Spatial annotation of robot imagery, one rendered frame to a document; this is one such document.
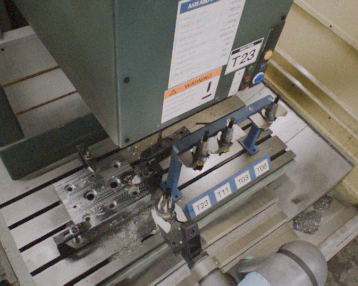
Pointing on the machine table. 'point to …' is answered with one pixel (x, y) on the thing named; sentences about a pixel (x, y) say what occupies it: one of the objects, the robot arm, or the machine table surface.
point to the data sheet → (203, 37)
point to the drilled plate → (66, 200)
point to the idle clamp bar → (163, 145)
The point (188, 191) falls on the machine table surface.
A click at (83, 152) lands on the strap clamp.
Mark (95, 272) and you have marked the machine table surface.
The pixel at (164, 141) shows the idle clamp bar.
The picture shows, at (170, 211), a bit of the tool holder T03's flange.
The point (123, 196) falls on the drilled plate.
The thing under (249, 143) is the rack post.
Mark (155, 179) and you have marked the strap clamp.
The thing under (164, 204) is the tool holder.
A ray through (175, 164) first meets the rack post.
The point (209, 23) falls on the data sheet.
